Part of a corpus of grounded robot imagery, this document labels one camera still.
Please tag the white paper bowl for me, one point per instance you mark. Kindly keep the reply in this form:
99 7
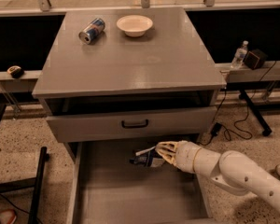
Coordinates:
134 25

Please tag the black power adapter with cable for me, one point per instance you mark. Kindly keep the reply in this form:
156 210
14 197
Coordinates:
217 126

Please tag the black yellow tape measure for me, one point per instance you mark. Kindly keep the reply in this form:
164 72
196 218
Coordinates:
15 71

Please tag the small black speaker box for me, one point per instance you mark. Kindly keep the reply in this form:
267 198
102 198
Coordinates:
255 59

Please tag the black drawer handle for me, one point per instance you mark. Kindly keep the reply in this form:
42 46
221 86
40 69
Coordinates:
137 124

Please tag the blue chip bag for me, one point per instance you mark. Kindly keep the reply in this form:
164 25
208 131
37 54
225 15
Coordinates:
148 157

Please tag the blue silver drink can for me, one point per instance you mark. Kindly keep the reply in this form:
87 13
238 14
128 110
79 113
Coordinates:
92 31

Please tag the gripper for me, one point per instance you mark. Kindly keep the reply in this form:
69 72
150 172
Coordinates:
186 157

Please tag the white red sneaker left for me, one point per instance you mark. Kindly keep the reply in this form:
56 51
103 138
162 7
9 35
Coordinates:
8 217

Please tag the black metal stand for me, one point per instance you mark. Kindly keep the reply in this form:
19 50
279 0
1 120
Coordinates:
33 182

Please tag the grey open bottom drawer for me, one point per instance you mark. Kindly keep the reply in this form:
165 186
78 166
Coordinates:
108 189

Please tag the grey middle drawer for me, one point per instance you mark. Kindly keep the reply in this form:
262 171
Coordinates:
107 126

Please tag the clear water bottle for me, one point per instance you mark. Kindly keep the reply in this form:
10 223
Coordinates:
239 56

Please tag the grey drawer cabinet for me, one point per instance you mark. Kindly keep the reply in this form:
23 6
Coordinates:
166 68

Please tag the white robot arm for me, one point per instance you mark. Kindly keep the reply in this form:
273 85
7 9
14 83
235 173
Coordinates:
232 171

